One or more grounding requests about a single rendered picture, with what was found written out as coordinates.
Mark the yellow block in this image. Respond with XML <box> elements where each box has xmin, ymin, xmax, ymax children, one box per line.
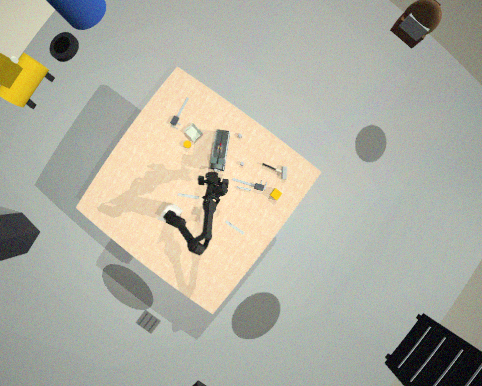
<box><xmin>270</xmin><ymin>188</ymin><xmax>283</xmax><ymax>200</ymax></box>

